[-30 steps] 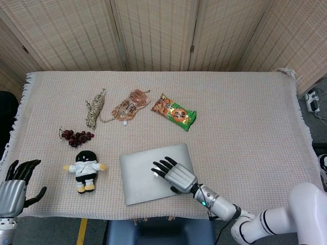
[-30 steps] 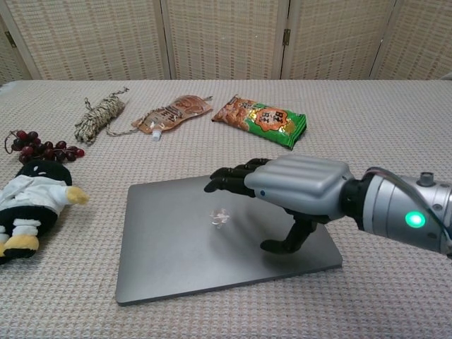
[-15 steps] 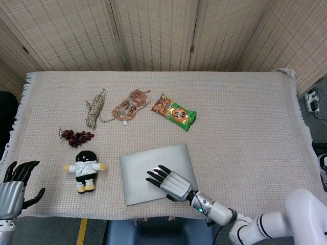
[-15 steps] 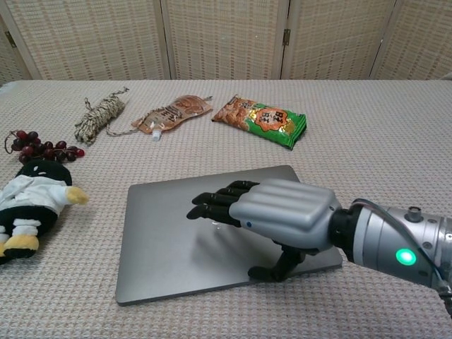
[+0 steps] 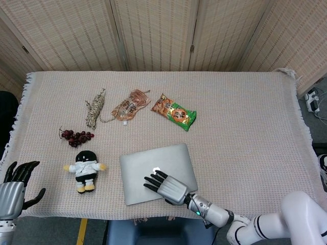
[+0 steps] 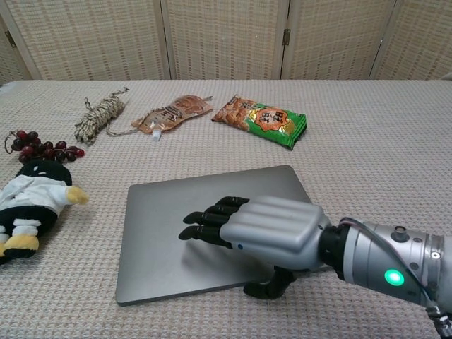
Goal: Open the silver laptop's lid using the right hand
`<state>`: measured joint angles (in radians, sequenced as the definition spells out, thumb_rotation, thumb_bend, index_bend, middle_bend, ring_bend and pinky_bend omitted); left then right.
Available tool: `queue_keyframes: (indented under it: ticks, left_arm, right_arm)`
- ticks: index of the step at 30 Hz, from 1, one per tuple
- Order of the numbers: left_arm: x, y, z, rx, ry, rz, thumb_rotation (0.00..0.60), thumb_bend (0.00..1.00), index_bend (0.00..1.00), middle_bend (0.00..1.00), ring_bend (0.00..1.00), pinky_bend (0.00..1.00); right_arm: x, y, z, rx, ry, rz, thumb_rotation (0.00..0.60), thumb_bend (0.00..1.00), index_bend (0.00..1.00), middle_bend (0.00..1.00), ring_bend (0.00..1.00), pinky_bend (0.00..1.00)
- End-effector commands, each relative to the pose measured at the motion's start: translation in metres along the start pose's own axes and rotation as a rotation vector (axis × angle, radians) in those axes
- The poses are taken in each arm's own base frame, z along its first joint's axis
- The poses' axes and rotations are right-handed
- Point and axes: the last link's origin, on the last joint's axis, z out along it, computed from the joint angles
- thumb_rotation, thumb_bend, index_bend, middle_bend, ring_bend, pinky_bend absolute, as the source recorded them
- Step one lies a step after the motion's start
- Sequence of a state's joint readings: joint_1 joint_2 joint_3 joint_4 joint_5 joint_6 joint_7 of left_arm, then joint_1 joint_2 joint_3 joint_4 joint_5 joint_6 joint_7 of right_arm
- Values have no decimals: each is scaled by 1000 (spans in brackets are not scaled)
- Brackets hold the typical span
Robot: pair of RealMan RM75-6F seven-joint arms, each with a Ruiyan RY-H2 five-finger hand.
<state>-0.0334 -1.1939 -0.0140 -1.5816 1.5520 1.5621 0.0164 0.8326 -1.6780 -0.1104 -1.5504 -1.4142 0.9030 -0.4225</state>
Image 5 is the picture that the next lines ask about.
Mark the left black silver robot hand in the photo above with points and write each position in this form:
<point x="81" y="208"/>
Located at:
<point x="11" y="196"/>

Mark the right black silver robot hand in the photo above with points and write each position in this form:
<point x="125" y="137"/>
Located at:
<point x="172" y="190"/>

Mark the silver laptop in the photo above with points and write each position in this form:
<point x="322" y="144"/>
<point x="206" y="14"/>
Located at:
<point x="143" y="166"/>

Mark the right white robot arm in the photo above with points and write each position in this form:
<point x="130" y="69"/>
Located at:
<point x="255" y="224"/>

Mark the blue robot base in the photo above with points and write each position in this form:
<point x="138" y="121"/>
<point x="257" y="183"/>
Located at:
<point x="158" y="233"/>

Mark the beige cloth-covered table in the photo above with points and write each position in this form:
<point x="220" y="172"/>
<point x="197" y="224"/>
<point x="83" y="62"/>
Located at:
<point x="230" y="140"/>

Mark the woven folding screen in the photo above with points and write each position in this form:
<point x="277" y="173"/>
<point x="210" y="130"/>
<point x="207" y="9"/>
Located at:
<point x="153" y="33"/>

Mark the green orange snack bag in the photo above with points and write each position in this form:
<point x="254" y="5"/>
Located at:
<point x="176" y="113"/>

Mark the black-haired plush doll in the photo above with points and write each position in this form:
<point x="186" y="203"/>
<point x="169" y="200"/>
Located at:
<point x="84" y="168"/>

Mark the red grape bunch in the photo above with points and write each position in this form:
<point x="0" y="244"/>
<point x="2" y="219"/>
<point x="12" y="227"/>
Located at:
<point x="76" y="137"/>

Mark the orange clear snack bag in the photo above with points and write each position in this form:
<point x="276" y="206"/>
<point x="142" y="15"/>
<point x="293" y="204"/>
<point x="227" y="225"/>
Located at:
<point x="129" y="106"/>

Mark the beige twine bundle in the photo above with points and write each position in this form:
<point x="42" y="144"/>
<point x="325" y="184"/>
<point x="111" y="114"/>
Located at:
<point x="95" y="108"/>

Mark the black white shoe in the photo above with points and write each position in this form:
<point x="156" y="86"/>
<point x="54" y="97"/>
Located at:
<point x="324" y="171"/>

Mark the white power strip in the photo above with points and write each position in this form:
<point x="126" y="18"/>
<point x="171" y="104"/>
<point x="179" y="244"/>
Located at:
<point x="312" y="100"/>

